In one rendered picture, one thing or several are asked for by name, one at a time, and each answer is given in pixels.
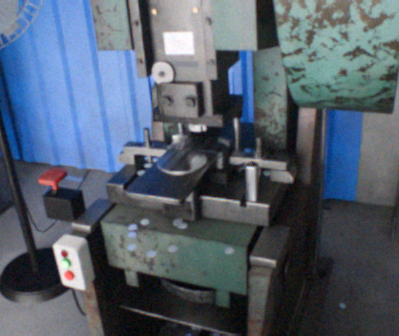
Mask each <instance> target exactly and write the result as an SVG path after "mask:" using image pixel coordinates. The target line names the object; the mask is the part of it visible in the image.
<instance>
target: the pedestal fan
mask: <svg viewBox="0 0 399 336"><path fill-rule="evenodd" d="M28 1H29V0H25V3H24V2H22V1H20V2H22V3H24V5H23V7H22V6H20V5H19V4H18V2H19V1H17V0H0V32H1V33H0V35H1V34H4V35H5V36H6V37H7V39H8V40H9V41H10V39H9V35H11V34H12V33H14V32H15V31H16V30H17V29H18V28H19V27H20V28H21V29H23V28H22V27H21V26H22V25H20V24H19V23H18V21H17V20H18V18H19V17H20V16H22V15H21V14H22V12H23V11H25V10H26V9H25V8H26V6H27V5H29V4H28V3H30V2H28ZM41 1H42V3H43V1H44V0H41ZM42 3H41V5H40V7H39V8H38V7H37V6H36V8H38V11H37V13H36V15H35V16H34V15H33V14H32V16H34V18H33V20H34V19H35V18H36V16H37V14H38V12H39V10H40V8H41V6H42ZM25 4H26V5H25ZM30 4H31V3H30ZM18 5H19V6H20V7H22V9H23V10H22V9H19V8H18ZM31 5H32V4H31ZM24 6H25V7H24ZM29 6H30V5H29ZM32 6H34V5H32ZM32 6H31V7H32ZM34 7H35V6H34ZM18 9H19V10H20V12H21V11H22V12H21V13H20V12H19V13H20V15H19V16H18V14H19V13H17V12H18ZM26 11H27V10H26ZM17 16H18V17H17ZM16 17H17V19H16ZM20 19H21V17H20ZM33 20H32V21H33ZM32 21H31V22H29V21H27V22H28V23H29V25H28V26H27V27H26V28H25V29H23V32H24V31H25V30H26V29H27V28H28V27H29V26H30V24H31V23H32ZM23 32H22V33H23ZM22 33H20V34H19V35H17V34H16V33H14V34H15V35H16V36H17V37H16V38H15V39H13V40H12V41H10V42H9V43H7V44H6V45H4V44H3V42H2V40H1V39H0V40H1V41H0V42H2V43H1V44H2V45H4V46H2V47H1V48H3V47H5V46H7V45H8V44H10V43H11V42H13V41H14V40H16V39H17V38H18V37H19V36H20V35H21V34H22ZM1 48H0V49H1ZM0 103H1V100H0ZM0 153H1V156H2V160H3V164H4V167H5V171H6V174H7V178H8V181H9V185H10V188H11V192H12V196H13V202H14V206H15V210H16V213H17V217H18V221H19V224H20V228H21V231H22V235H23V238H24V242H25V244H26V246H27V249H28V252H26V253H24V254H22V255H18V256H16V257H15V258H13V259H12V260H11V261H9V262H8V263H7V265H6V267H5V268H4V269H3V271H2V273H1V274H0V293H1V294H2V296H3V297H4V298H5V299H7V300H9V301H12V302H15V303H21V304H29V305H31V304H38V303H42V302H46V301H49V300H52V299H55V298H56V297H58V296H60V295H64V293H66V292H67V291H69V290H70V287H69V286H66V285H64V284H63V283H62V280H61V276H60V272H59V268H58V264H57V260H56V255H55V251H54V248H39V249H37V248H36V244H35V240H34V237H33V233H32V229H31V226H30V222H29V218H28V214H29V217H30V219H31V221H32V223H33V225H34V227H35V228H36V230H37V231H39V232H42V233H44V232H46V231H47V230H48V229H50V228H51V227H52V226H54V224H55V223H56V222H57V221H58V220H56V221H55V222H54V223H53V225H51V226H50V227H49V228H47V229H46V230H45V231H41V230H38V229H37V227H36V225H35V224H34V222H33V220H32V217H31V215H30V213H29V210H28V208H27V205H26V203H25V200H24V197H23V194H22V191H21V188H20V185H19V181H18V177H17V173H16V170H15V166H14V164H15V162H14V158H13V155H12V151H11V147H10V144H9V140H8V136H7V132H6V129H5V125H4V121H3V114H2V110H1V106H0ZM26 210H27V211H26ZM27 212H28V214H27Z"/></svg>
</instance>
